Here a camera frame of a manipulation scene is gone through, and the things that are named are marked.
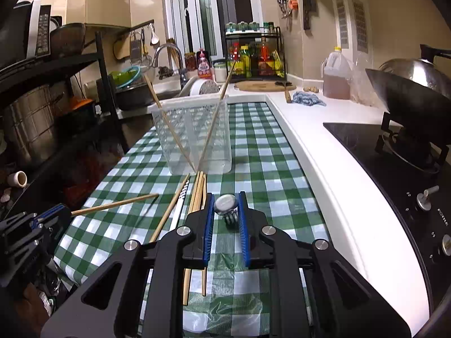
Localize black wok with steel lid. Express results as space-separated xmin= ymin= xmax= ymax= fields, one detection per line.
xmin=365 ymin=44 xmax=450 ymax=137

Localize black condiment rack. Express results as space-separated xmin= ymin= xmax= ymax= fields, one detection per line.
xmin=225 ymin=21 xmax=287 ymax=83

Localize wooden chopstick middle pair right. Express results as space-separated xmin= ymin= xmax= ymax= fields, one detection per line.
xmin=191 ymin=171 xmax=204 ymax=212

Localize hanging white ladle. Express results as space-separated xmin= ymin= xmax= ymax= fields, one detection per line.
xmin=149 ymin=23 xmax=160 ymax=46

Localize pink dish soap bottle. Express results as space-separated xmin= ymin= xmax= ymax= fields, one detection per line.
xmin=197 ymin=49 xmax=213 ymax=79

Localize white jar with lid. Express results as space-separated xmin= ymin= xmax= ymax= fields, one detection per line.
xmin=213 ymin=61 xmax=228 ymax=83

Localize clear plastic utensil basket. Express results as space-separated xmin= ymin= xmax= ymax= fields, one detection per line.
xmin=148 ymin=94 xmax=232 ymax=175

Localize chrome kitchen faucet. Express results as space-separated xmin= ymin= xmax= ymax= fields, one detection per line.
xmin=152 ymin=43 xmax=188 ymax=88

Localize green white checkered tablecloth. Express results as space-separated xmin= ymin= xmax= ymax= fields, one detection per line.
xmin=54 ymin=103 xmax=329 ymax=337

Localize green and blue colanders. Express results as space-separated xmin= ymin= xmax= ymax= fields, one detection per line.
xmin=110 ymin=66 xmax=142 ymax=88

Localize dark bowl on shelf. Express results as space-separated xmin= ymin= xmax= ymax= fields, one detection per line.
xmin=50 ymin=23 xmax=86 ymax=58

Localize blue striped dish cloth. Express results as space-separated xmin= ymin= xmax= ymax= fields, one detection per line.
xmin=292 ymin=92 xmax=326 ymax=107

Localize wooden chopstick pair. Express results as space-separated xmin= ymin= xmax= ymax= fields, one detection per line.
xmin=191 ymin=171 xmax=204 ymax=212
xmin=183 ymin=172 xmax=199 ymax=306

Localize black glass gas stove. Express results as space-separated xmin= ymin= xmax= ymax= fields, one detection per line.
xmin=323 ymin=123 xmax=450 ymax=311

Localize plastic jug of brown liquid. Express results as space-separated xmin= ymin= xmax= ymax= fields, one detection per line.
xmin=321 ymin=46 xmax=351 ymax=100

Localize wooden-handled spatula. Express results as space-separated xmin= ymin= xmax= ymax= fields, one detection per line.
xmin=275 ymin=81 xmax=292 ymax=104

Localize microwave oven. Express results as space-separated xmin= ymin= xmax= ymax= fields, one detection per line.
xmin=1 ymin=0 xmax=51 ymax=70

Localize white-handled steel fork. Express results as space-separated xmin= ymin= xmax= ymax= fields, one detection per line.
xmin=213 ymin=194 xmax=238 ymax=227

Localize round wooden cutting board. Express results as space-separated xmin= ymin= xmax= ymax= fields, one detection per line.
xmin=235 ymin=80 xmax=297 ymax=92

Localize large steel stock pot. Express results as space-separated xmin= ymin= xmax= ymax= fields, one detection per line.
xmin=4 ymin=85 xmax=57 ymax=165

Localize white ceramic spoon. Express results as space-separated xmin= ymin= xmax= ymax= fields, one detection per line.
xmin=169 ymin=181 xmax=189 ymax=231

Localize ginger pieces on counter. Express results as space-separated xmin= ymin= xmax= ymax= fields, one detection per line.
xmin=303 ymin=86 xmax=319 ymax=93

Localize black cooking pot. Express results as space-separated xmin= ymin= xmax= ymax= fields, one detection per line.
xmin=115 ymin=84 xmax=154 ymax=111

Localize black metal shelf unit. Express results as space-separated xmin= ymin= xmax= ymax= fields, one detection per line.
xmin=0 ymin=24 xmax=129 ymax=212

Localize hanging metal grater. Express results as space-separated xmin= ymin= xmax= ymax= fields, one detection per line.
xmin=129 ymin=32 xmax=142 ymax=63

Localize wooden chopstick middle pair left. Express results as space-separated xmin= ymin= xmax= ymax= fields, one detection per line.
xmin=183 ymin=172 xmax=199 ymax=306

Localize white sink strainer plate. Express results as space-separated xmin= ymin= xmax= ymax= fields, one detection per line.
xmin=179 ymin=76 xmax=219 ymax=97

